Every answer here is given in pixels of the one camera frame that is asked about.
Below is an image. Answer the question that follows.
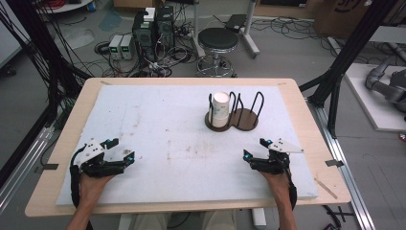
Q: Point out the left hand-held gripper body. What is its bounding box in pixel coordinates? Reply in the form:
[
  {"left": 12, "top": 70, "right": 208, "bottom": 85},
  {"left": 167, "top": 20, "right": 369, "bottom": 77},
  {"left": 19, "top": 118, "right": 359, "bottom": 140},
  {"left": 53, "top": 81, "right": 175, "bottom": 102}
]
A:
[{"left": 72, "top": 138, "right": 124, "bottom": 178}]

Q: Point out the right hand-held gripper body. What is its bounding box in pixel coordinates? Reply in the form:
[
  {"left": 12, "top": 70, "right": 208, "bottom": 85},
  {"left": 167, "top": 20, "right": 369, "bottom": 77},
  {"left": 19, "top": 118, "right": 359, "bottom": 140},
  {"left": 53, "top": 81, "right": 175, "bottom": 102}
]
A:
[{"left": 250, "top": 138, "right": 305, "bottom": 175}]

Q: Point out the black wire cup holder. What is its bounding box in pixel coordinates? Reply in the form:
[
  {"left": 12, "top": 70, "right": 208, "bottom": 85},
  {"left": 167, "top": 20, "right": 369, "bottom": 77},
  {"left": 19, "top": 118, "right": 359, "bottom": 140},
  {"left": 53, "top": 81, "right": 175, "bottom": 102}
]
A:
[{"left": 204, "top": 90, "right": 265, "bottom": 133}]

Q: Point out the white printed paper cup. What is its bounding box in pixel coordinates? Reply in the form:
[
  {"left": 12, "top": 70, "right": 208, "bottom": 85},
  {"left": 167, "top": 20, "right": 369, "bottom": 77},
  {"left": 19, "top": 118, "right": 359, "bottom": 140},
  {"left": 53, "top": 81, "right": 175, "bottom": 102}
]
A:
[{"left": 212, "top": 91, "right": 231, "bottom": 120}]

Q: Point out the person's right hand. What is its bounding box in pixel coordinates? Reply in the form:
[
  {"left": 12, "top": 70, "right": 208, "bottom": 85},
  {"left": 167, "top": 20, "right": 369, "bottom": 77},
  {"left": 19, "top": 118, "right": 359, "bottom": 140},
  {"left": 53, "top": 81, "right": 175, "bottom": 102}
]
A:
[{"left": 259, "top": 172, "right": 292, "bottom": 207}]

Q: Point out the person's left hand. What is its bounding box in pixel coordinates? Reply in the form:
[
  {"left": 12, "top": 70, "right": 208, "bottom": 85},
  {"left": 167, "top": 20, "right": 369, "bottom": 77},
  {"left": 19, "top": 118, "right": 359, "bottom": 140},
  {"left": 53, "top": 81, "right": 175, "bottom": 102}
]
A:
[{"left": 76, "top": 173, "right": 117, "bottom": 209}]

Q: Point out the white foam mat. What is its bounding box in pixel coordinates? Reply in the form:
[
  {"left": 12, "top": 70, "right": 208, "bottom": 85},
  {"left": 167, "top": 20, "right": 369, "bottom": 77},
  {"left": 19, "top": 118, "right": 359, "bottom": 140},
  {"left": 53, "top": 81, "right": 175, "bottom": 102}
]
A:
[{"left": 56, "top": 83, "right": 320, "bottom": 206}]

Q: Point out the thin wooden stick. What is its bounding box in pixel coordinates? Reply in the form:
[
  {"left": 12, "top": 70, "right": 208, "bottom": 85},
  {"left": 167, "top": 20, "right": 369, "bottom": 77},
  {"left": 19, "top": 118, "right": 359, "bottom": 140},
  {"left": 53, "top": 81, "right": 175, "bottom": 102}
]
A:
[{"left": 313, "top": 176, "right": 339, "bottom": 200}]

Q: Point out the light wooden table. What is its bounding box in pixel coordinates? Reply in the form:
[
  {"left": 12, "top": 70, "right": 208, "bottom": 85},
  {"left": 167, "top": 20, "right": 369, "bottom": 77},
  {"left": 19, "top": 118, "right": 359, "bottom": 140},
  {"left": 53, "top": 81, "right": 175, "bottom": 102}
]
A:
[{"left": 24, "top": 77, "right": 352, "bottom": 219}]

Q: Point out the white power strip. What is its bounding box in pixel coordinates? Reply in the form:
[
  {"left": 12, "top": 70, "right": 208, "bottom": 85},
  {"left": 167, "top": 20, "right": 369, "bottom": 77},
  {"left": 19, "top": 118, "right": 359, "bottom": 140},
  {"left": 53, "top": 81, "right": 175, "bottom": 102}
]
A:
[{"left": 251, "top": 208, "right": 268, "bottom": 230}]

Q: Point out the grey bench power supply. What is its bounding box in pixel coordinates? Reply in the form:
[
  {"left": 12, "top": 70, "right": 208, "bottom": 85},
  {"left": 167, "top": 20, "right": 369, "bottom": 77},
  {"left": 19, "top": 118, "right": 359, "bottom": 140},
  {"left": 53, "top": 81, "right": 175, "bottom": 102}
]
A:
[
  {"left": 107, "top": 34, "right": 124, "bottom": 60},
  {"left": 120, "top": 34, "right": 137, "bottom": 61}
]

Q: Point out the white platform board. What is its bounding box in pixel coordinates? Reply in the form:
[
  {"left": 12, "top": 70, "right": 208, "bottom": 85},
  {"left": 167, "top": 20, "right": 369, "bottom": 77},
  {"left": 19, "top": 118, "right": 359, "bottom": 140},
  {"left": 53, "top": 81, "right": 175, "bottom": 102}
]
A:
[{"left": 344, "top": 62, "right": 406, "bottom": 133}]

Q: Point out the black computer tower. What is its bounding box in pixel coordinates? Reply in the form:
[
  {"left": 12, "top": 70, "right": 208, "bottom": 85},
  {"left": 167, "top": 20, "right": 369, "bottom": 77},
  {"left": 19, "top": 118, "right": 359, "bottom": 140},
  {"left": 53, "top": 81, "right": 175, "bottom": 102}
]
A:
[
  {"left": 155, "top": 5, "right": 176, "bottom": 50},
  {"left": 131, "top": 9, "right": 158, "bottom": 62}
]

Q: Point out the black round stool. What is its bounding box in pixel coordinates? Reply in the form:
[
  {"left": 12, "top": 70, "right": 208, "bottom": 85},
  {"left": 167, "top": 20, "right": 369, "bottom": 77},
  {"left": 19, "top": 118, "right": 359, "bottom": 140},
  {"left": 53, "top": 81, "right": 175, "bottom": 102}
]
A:
[{"left": 194, "top": 27, "right": 239, "bottom": 79}]

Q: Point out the black flat device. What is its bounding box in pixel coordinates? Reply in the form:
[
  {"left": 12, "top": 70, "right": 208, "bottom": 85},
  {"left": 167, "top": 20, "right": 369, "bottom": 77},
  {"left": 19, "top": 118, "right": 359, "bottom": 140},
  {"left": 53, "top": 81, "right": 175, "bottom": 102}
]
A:
[{"left": 224, "top": 13, "right": 248, "bottom": 34}]

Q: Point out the white small box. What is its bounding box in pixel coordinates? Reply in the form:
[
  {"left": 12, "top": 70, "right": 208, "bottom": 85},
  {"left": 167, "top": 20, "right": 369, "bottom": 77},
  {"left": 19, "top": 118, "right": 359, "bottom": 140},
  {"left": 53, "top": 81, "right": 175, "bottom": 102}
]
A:
[{"left": 143, "top": 7, "right": 157, "bottom": 23}]

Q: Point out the brown cardboard box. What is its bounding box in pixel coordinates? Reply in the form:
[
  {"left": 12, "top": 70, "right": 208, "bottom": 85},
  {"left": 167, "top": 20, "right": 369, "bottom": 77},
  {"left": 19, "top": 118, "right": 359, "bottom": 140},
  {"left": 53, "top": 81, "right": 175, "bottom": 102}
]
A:
[{"left": 313, "top": 0, "right": 406, "bottom": 40}]

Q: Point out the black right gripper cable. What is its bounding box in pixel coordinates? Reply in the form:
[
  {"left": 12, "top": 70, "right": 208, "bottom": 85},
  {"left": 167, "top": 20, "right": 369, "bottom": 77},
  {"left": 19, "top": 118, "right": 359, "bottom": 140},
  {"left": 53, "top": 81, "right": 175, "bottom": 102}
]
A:
[{"left": 284, "top": 168, "right": 299, "bottom": 212}]

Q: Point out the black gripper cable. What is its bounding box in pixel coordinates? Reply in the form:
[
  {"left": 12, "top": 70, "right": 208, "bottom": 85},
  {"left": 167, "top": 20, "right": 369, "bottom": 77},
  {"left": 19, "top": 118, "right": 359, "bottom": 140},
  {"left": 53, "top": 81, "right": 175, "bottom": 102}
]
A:
[
  {"left": 284, "top": 168, "right": 299, "bottom": 212},
  {"left": 69, "top": 143, "right": 88, "bottom": 210}
]

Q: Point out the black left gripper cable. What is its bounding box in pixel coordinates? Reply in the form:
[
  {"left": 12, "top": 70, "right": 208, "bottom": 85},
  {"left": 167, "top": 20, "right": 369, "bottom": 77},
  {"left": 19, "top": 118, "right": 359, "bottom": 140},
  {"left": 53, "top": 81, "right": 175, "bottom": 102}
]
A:
[{"left": 69, "top": 143, "right": 88, "bottom": 210}]

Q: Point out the aluminium rail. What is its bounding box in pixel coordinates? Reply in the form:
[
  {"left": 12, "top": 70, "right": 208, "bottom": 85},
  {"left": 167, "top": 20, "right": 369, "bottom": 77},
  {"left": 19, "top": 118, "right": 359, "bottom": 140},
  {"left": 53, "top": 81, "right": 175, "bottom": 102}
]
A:
[
  {"left": 306, "top": 98, "right": 377, "bottom": 230},
  {"left": 0, "top": 126, "right": 56, "bottom": 214}
]

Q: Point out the tangle of floor cables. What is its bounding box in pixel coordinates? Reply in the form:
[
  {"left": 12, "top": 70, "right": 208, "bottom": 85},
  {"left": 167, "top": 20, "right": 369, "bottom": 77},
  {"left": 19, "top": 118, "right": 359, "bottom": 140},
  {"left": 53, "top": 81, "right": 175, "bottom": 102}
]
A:
[{"left": 93, "top": 18, "right": 199, "bottom": 79}]

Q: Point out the black frame post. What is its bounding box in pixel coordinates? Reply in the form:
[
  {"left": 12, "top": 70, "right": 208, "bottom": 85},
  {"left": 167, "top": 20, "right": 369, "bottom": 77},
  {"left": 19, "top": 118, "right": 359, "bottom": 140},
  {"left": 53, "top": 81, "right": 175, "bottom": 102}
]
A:
[
  {"left": 299, "top": 0, "right": 401, "bottom": 139},
  {"left": 5, "top": 0, "right": 93, "bottom": 100}
]

